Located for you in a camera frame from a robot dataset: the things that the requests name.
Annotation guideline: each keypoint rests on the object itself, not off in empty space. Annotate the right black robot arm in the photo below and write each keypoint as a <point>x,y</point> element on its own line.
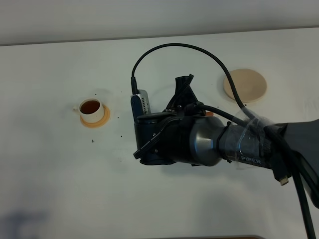
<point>246,141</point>

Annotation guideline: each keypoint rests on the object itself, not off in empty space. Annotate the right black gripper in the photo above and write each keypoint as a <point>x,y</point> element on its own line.
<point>166,138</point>

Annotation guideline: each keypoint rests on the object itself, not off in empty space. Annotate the left orange saucer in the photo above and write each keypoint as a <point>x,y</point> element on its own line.
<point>99,123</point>

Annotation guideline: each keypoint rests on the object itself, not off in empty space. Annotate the left white teacup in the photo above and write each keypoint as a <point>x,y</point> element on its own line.
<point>90,110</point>

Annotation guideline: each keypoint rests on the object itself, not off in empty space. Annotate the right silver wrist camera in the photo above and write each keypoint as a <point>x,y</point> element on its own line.
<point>140,104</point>

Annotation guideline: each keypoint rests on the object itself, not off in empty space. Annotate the beige round teapot coaster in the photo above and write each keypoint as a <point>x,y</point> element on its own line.
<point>250,85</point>

